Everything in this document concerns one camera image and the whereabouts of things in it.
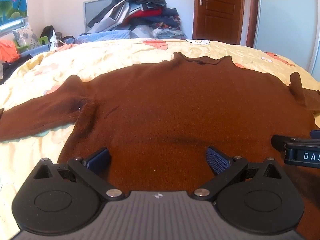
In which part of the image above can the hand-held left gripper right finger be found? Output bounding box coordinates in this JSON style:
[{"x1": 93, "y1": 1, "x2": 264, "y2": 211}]
[{"x1": 194, "y1": 146, "x2": 288, "y2": 202}]

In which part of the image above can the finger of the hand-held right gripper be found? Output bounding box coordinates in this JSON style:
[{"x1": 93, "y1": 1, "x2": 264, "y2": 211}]
[{"x1": 271, "y1": 134, "x2": 288, "y2": 153}]

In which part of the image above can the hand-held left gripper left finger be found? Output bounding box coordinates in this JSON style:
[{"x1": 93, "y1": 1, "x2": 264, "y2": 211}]
[{"x1": 33, "y1": 147, "x2": 126, "y2": 202}]

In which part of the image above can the brown knit sweater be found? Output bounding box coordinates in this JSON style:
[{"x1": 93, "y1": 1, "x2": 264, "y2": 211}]
[{"x1": 0, "y1": 52, "x2": 320, "y2": 240}]

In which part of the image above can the pile of mixed clothes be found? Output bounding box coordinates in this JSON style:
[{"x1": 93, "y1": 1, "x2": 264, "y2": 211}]
[{"x1": 87, "y1": 0, "x2": 188, "y2": 40}]

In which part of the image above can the yellow floral bedspread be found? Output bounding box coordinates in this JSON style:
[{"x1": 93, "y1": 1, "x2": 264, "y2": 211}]
[{"x1": 0, "y1": 38, "x2": 320, "y2": 240}]

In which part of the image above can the blue quilted blanket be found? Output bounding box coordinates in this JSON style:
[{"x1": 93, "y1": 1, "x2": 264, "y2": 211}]
[{"x1": 20, "y1": 29, "x2": 141, "y2": 56}]

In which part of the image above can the white plastic bag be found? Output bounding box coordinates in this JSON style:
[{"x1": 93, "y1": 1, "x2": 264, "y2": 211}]
[{"x1": 49, "y1": 30, "x2": 61, "y2": 52}]

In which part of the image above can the white wardrobe sliding door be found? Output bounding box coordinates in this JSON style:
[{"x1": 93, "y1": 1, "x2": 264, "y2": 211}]
[{"x1": 252, "y1": 0, "x2": 320, "y2": 76}]

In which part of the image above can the black cloth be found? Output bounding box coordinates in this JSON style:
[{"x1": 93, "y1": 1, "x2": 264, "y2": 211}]
[{"x1": 0, "y1": 54, "x2": 33, "y2": 86}]

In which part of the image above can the green plastic chair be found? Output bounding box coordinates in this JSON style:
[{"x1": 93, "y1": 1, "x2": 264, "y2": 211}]
[{"x1": 15, "y1": 35, "x2": 49, "y2": 53}]

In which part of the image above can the black bag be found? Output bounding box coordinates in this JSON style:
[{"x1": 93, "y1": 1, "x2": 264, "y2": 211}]
[{"x1": 40, "y1": 25, "x2": 56, "y2": 39}]

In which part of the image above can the orange bag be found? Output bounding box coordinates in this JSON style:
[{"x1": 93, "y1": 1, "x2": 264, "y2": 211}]
[{"x1": 0, "y1": 39, "x2": 20, "y2": 63}]

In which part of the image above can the grey floral pillow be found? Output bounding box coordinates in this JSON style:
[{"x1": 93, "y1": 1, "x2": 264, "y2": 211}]
[{"x1": 12, "y1": 24, "x2": 42, "y2": 48}]

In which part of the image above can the brown wooden door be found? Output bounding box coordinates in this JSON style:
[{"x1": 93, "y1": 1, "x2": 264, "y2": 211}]
[{"x1": 192, "y1": 0, "x2": 247, "y2": 46}]

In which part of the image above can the grey framed panel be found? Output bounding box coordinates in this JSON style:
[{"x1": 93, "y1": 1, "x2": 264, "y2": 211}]
[{"x1": 83, "y1": 0, "x2": 118, "y2": 33}]

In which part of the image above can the brown wooden door frame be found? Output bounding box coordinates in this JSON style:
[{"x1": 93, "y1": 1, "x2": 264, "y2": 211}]
[{"x1": 241, "y1": 0, "x2": 262, "y2": 48}]

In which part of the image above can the lotus flower wall poster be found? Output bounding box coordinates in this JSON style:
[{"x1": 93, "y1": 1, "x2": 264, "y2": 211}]
[{"x1": 0, "y1": 0, "x2": 28, "y2": 31}]

